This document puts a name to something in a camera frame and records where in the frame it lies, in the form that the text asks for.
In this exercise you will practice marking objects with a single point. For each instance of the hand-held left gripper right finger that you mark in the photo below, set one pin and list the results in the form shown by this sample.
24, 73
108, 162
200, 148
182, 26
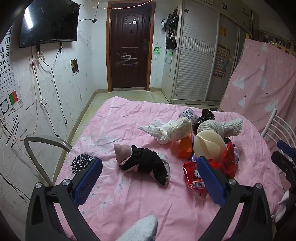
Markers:
210, 180

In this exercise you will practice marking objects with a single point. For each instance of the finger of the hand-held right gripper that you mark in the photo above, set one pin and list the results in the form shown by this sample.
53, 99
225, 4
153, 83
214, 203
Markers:
285, 146
281, 161

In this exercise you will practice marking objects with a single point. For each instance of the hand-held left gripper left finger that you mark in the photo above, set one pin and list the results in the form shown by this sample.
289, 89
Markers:
89, 180

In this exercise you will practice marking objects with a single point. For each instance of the red snack packet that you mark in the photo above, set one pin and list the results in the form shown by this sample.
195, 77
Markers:
192, 173

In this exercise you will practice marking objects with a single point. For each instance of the red foil packet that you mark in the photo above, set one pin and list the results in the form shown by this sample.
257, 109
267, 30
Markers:
227, 162

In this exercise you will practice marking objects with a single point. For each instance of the cream round foam pad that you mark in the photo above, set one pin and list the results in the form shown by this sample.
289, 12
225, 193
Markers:
208, 143

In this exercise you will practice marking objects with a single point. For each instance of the black white patterned bag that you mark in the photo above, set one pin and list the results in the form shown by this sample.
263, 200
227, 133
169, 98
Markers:
187, 113
236, 154

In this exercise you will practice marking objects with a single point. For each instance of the orange box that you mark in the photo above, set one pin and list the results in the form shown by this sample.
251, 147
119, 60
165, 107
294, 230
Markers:
185, 148

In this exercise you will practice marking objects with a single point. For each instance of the grey knitted cloth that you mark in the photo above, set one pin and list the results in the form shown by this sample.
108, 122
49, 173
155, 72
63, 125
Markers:
212, 127

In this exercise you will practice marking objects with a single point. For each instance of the cream bag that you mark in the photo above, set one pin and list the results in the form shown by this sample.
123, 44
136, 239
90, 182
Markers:
180, 128

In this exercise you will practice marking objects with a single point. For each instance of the black and pink cloth bundle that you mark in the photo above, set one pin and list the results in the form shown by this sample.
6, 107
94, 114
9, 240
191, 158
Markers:
148, 162

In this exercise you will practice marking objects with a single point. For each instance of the white plastic bag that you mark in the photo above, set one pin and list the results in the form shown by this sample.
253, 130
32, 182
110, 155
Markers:
157, 132

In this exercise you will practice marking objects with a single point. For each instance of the person's left hand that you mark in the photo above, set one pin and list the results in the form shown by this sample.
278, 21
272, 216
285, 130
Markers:
138, 228

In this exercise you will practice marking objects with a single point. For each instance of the white metal chair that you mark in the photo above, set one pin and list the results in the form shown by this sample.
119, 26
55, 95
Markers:
270, 120

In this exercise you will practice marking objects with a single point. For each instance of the pink bedsheet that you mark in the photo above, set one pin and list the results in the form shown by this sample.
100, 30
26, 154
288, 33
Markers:
138, 197

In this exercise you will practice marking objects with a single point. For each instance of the grey chair armrest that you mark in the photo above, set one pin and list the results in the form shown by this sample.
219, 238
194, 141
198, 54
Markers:
46, 138

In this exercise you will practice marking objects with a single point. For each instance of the pink tree-print curtain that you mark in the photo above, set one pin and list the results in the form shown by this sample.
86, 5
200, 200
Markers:
254, 81

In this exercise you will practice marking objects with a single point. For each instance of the colourful chart poster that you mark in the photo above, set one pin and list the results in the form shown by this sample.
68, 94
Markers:
221, 60

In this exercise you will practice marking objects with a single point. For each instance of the white slatted wardrobe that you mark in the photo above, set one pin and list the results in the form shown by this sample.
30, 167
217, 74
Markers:
196, 69

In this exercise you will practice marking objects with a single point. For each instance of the yellow paper note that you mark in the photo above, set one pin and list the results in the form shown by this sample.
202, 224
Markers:
222, 30

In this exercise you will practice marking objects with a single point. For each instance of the eye chart poster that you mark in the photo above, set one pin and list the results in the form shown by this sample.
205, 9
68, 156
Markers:
7, 69

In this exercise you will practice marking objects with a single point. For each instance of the dark brown door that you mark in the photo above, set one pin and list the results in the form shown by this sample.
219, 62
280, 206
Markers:
129, 46

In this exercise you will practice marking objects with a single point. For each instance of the hanging black bags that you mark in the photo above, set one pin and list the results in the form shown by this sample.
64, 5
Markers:
171, 30

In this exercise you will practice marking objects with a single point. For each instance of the small wall picture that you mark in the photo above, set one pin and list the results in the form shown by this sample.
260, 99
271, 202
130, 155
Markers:
74, 66

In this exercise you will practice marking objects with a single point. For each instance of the black wall television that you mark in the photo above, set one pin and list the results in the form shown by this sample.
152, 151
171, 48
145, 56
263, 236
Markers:
48, 23

